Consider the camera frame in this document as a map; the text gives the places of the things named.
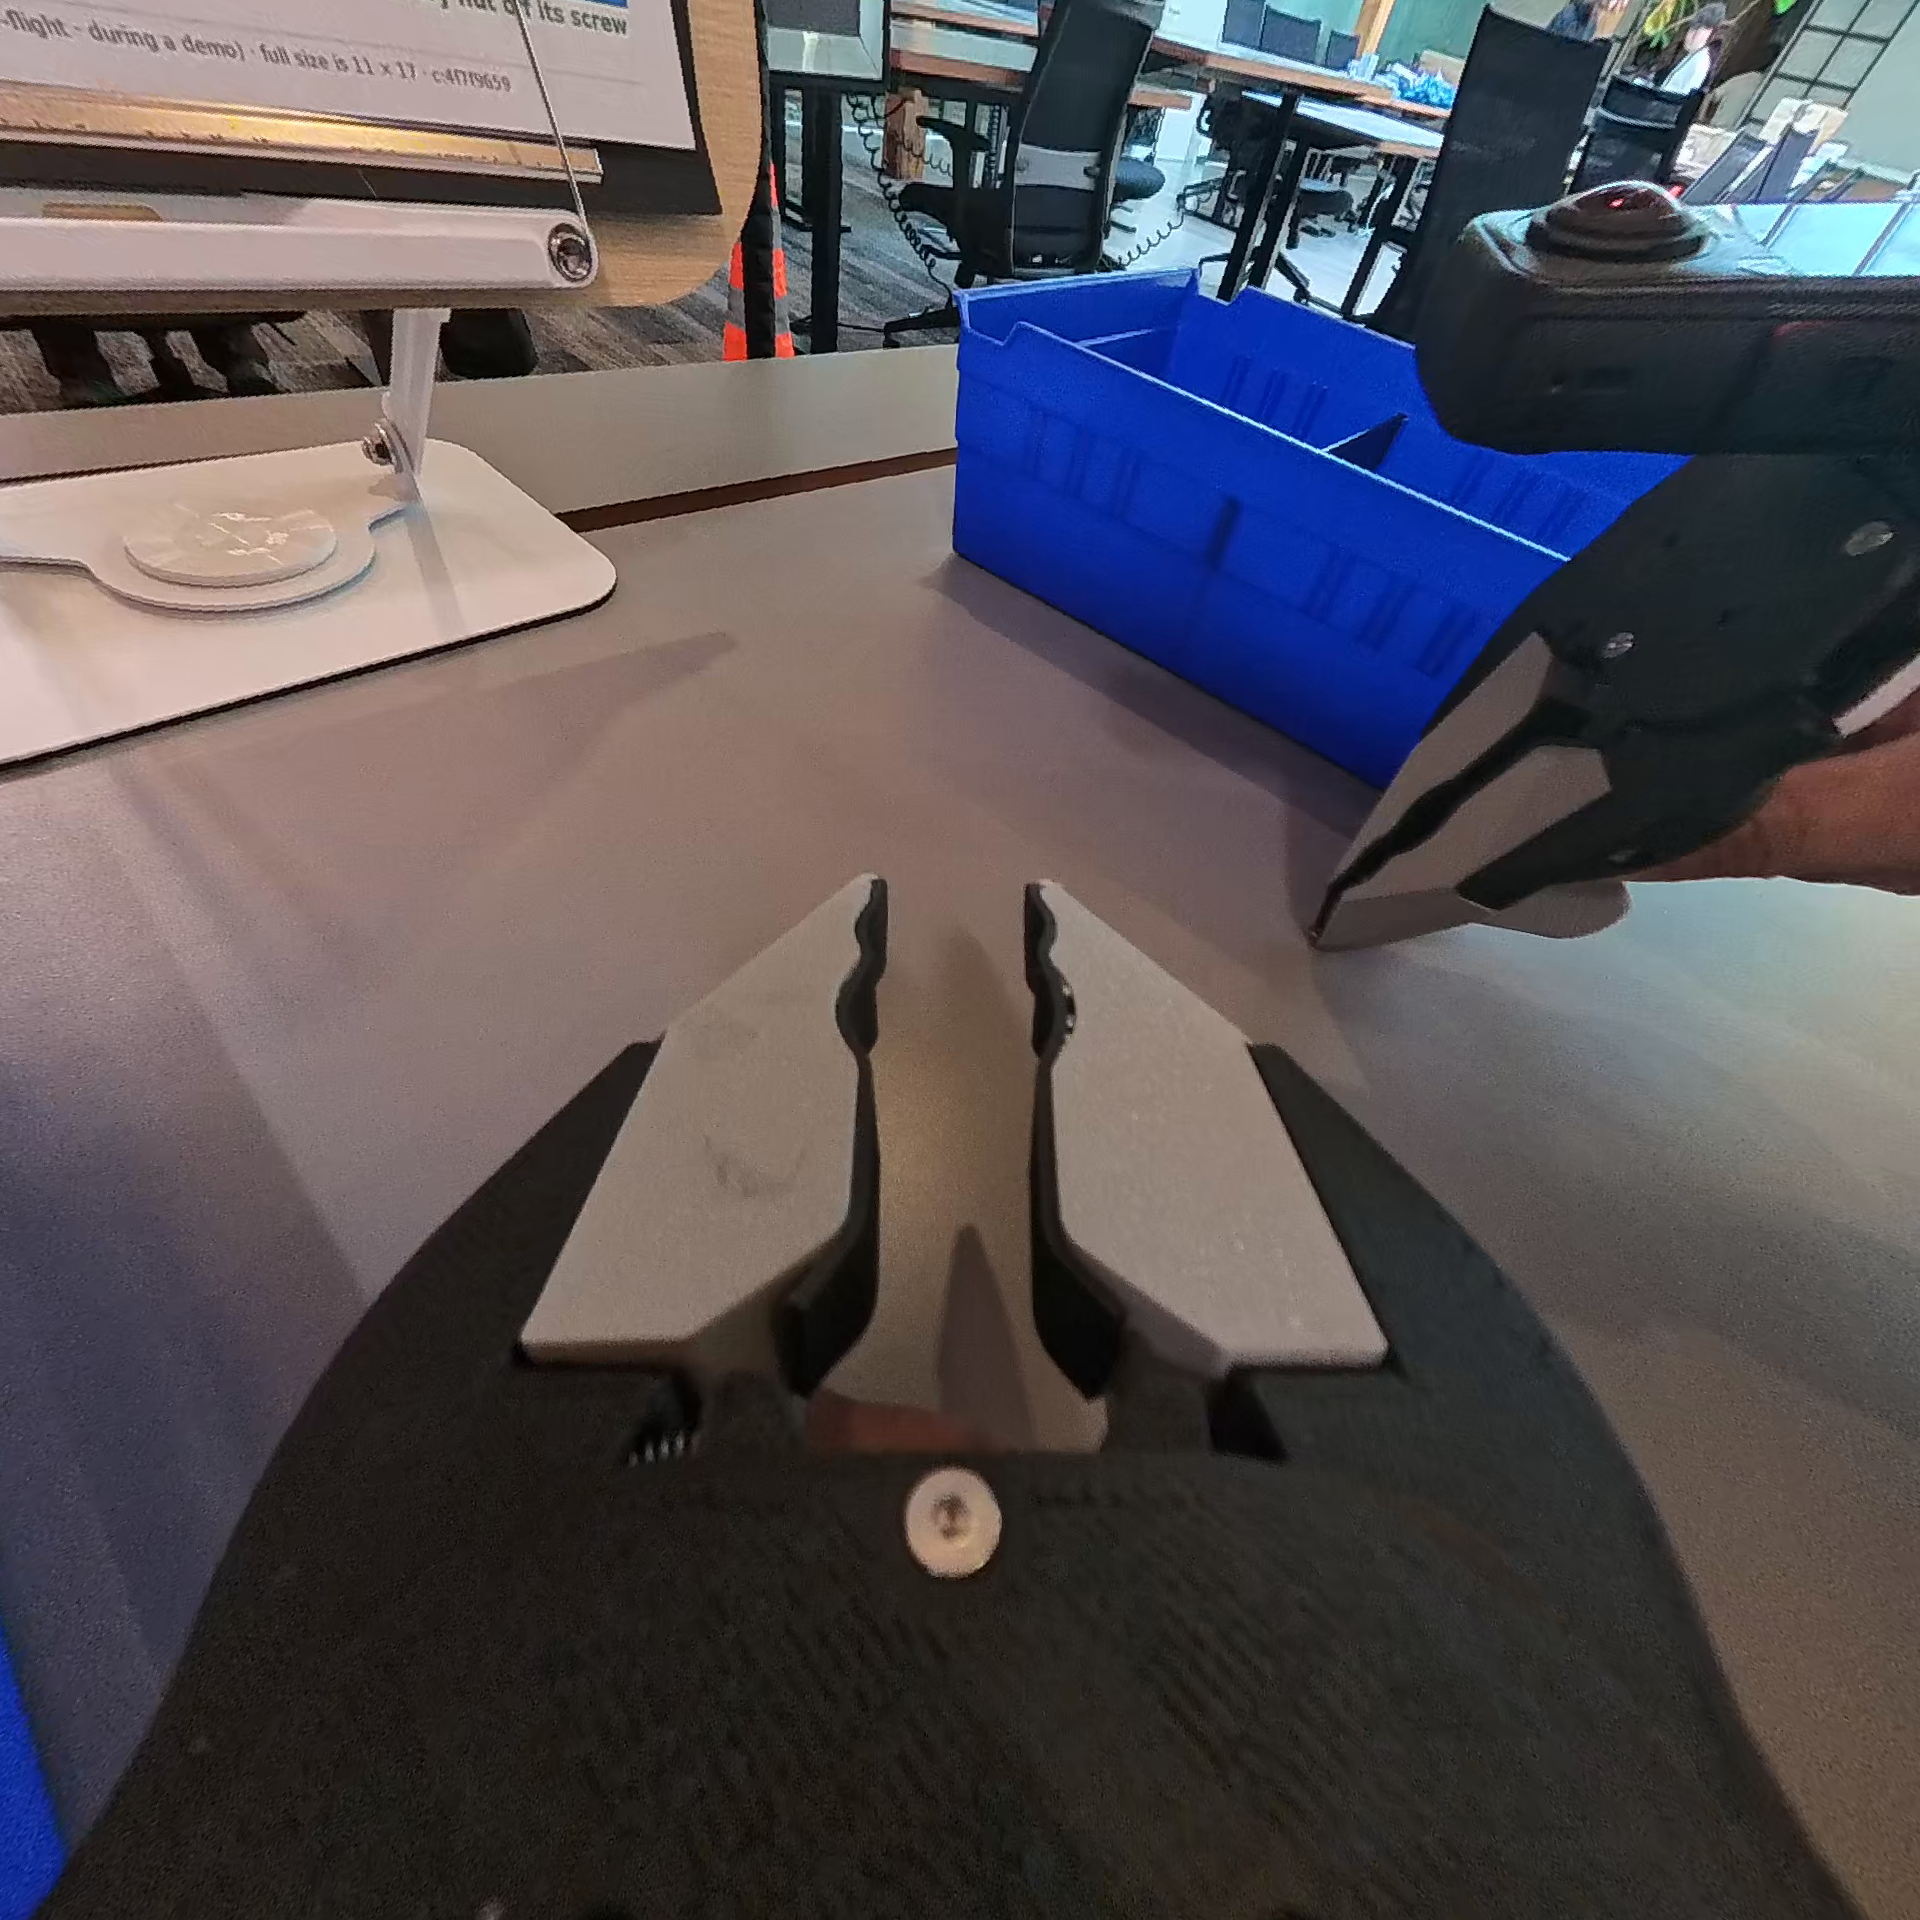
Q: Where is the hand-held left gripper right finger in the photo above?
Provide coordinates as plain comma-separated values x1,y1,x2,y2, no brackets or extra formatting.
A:
1025,879,1393,1404

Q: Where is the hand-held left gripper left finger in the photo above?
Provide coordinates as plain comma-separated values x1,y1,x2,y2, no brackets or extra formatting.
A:
516,876,893,1396

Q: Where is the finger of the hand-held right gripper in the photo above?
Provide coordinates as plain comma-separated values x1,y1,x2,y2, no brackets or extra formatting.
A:
1315,748,1632,952
1317,626,1595,928

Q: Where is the blue divided plastic bin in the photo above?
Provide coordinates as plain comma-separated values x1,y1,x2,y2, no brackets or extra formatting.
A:
952,269,1690,788

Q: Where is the brown-edged grey desk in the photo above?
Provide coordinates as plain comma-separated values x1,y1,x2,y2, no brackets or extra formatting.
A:
0,346,962,527

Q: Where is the person's right hand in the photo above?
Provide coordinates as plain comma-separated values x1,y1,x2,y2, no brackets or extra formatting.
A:
1628,697,1920,903

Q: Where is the black office chair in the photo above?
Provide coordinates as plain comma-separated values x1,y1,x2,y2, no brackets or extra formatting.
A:
885,0,1169,349
1568,74,1712,197
1371,7,1613,346

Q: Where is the white document stand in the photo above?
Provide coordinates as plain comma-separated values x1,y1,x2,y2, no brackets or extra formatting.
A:
0,0,618,767

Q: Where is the long wooden top table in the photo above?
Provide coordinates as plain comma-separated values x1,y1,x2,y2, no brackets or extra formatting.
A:
888,0,1449,159

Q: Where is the orange traffic cone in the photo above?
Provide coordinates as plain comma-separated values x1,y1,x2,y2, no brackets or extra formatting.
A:
722,165,797,360

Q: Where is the black stanchion pole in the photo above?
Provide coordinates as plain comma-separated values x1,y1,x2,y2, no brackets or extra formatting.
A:
745,0,784,360

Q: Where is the wooden backing board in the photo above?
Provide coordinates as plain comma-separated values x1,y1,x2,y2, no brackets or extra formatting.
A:
0,0,764,308

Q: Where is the silver-framed dark panel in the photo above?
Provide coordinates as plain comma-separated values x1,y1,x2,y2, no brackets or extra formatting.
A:
765,0,890,85

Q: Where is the printed instruction sheet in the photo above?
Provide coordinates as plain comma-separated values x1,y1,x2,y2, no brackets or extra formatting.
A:
0,0,700,152

